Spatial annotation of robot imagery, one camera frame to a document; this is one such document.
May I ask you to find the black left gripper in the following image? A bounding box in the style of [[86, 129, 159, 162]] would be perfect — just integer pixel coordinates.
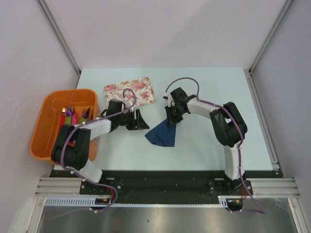
[[117, 109, 149, 131]]

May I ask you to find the dark blue paper napkin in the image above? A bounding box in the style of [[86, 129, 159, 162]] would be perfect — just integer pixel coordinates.
[[145, 119, 176, 147]]

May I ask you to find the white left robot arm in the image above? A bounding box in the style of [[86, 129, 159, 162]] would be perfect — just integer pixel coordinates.
[[51, 100, 150, 194]]

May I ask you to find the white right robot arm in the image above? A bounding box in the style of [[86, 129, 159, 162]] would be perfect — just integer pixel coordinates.
[[163, 87, 247, 195]]

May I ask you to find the green napkin roll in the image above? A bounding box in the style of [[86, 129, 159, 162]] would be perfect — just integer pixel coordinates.
[[80, 116, 88, 124], [64, 116, 72, 125]]

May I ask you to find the pink napkin roll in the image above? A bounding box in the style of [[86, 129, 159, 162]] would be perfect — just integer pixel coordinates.
[[71, 112, 78, 125]]

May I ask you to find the red napkin roll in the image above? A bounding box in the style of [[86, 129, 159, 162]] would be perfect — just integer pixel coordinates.
[[58, 114, 66, 131]]

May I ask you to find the floral rectangular tray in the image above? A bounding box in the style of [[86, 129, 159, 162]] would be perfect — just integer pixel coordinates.
[[104, 77, 156, 110]]

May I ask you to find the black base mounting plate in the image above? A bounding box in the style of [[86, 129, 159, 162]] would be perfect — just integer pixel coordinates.
[[50, 169, 253, 211]]

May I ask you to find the orange plastic basket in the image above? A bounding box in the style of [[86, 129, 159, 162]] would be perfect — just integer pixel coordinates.
[[30, 89, 101, 164]]

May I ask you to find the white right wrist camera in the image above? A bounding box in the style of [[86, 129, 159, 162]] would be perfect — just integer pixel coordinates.
[[163, 92, 172, 101]]

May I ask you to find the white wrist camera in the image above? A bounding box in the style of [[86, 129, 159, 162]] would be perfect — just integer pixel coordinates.
[[163, 92, 172, 101], [125, 100, 136, 111]]

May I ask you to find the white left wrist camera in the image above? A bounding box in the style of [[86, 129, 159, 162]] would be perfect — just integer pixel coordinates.
[[125, 100, 136, 111]]

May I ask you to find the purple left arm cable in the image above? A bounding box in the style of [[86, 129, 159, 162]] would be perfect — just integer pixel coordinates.
[[48, 88, 138, 219]]

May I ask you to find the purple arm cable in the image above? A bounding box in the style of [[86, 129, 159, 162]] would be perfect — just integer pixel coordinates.
[[165, 77, 267, 216], [48, 88, 138, 219]]

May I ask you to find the aluminium frame rail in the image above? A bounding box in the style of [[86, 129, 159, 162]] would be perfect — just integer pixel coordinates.
[[35, 178, 82, 197]]

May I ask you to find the white slotted cable duct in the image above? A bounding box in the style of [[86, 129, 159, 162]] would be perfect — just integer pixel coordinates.
[[45, 197, 96, 207]]

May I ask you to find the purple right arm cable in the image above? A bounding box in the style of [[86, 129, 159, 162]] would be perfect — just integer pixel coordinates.
[[165, 77, 267, 216]]

